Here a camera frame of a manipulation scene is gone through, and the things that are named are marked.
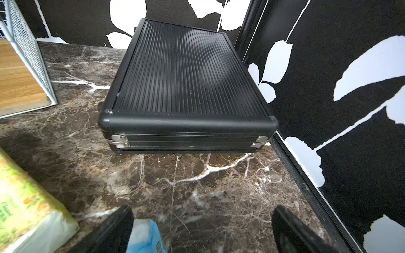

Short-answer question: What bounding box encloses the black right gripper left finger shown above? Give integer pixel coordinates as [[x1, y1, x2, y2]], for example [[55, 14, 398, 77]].
[[69, 206, 134, 253]]

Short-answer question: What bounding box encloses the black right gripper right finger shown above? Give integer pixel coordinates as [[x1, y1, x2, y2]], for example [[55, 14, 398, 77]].
[[272, 205, 332, 253]]

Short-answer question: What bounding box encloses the blue cartoon tissue pack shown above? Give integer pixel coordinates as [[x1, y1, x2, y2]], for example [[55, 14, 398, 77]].
[[126, 219, 167, 253]]

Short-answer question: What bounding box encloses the yellow green tissue pack bottom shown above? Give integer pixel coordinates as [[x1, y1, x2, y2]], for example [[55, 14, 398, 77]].
[[1, 150, 79, 253]]

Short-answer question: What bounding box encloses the black hard case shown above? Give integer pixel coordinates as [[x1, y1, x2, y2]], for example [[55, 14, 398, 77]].
[[98, 19, 278, 154]]

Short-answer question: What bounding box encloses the white wire wooden shelf rack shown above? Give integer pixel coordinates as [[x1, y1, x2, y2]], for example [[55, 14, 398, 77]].
[[1, 1, 58, 118]]

